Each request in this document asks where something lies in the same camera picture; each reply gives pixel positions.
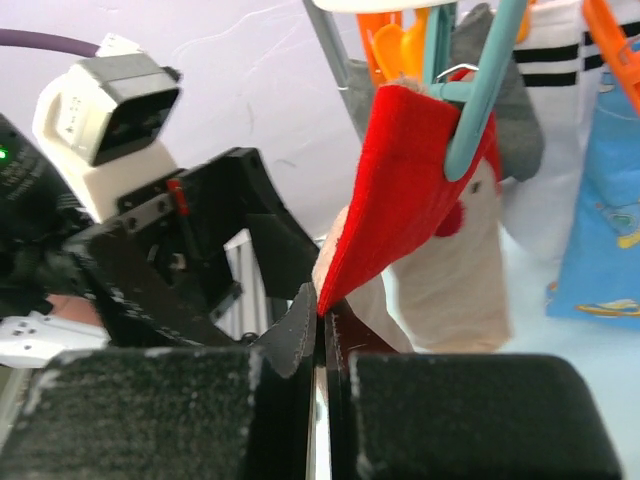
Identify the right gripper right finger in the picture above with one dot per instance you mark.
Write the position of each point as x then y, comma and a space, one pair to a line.
457, 416

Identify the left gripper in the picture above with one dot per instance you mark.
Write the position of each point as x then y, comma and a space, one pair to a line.
159, 272

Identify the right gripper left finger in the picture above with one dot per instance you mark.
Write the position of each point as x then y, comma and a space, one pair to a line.
239, 412

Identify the red reindeer sock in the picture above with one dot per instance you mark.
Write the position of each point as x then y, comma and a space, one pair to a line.
416, 256

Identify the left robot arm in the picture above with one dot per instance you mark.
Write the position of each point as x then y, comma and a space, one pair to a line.
39, 214

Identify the blue patterned sock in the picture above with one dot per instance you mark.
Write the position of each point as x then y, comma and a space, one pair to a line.
599, 274

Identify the white silver clothes rack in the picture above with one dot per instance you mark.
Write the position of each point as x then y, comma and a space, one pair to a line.
331, 43

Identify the yellow clothes peg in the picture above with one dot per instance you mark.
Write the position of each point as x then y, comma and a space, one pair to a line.
400, 52

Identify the teal clothes peg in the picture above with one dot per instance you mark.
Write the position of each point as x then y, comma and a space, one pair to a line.
478, 96

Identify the white black striped sock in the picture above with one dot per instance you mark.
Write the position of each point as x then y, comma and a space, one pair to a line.
538, 213

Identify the orange clothes peg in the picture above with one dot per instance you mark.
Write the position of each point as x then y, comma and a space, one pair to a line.
615, 46

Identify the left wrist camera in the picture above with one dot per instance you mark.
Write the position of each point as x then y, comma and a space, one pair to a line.
99, 125

